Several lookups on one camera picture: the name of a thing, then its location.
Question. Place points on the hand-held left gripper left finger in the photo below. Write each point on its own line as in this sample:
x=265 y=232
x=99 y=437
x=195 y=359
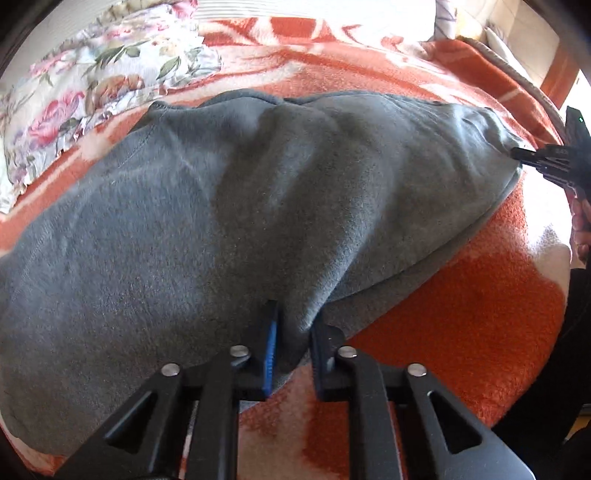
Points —
x=270 y=350

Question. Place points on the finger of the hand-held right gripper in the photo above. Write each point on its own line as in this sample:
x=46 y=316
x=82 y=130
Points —
x=535 y=157

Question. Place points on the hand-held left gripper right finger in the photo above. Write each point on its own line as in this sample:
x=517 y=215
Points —
x=322 y=355

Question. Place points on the grey fleece pants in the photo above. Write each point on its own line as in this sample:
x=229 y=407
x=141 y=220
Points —
x=221 y=240

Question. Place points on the person's right hand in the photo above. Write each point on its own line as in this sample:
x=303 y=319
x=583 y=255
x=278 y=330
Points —
x=581 y=226

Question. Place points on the grey mattress edge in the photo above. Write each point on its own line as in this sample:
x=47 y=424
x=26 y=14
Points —
x=521 y=69

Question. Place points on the orange and white blanket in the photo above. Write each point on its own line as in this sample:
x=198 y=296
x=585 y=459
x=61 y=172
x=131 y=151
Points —
x=480 y=323

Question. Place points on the person's dark clothing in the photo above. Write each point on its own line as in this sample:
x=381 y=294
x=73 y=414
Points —
x=549 y=369

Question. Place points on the floral pillow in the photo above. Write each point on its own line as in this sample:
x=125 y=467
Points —
x=87 y=87

